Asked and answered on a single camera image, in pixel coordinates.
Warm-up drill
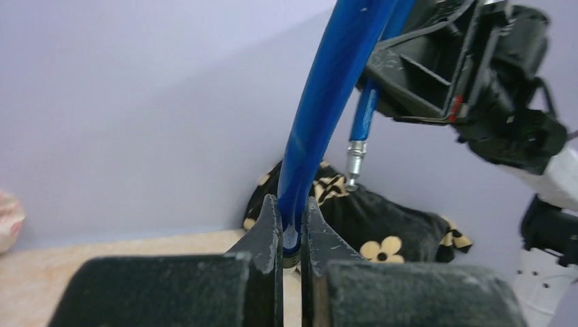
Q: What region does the pink patterned cloth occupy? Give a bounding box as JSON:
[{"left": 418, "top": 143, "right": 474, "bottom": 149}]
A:
[{"left": 1, "top": 190, "right": 26, "bottom": 254}]

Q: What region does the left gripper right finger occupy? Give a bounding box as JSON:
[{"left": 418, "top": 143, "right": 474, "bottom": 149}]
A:
[{"left": 301, "top": 198, "right": 526, "bottom": 327}]

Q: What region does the blue cable lock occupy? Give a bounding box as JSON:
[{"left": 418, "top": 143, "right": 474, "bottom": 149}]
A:
[{"left": 277, "top": 1, "right": 414, "bottom": 268}]

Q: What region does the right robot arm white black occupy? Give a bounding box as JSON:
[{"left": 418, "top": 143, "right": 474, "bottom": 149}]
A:
[{"left": 358, "top": 1, "right": 577, "bottom": 326}]

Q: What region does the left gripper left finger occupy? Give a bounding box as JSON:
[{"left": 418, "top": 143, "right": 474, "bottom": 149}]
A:
[{"left": 49, "top": 195, "right": 284, "bottom": 326}]

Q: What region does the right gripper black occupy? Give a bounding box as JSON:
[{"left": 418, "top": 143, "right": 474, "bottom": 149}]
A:
[{"left": 356, "top": 1, "right": 551, "bottom": 131}]

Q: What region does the black floral blanket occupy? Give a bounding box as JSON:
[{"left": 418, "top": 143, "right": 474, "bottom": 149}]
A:
[{"left": 243, "top": 160, "right": 474, "bottom": 265}]

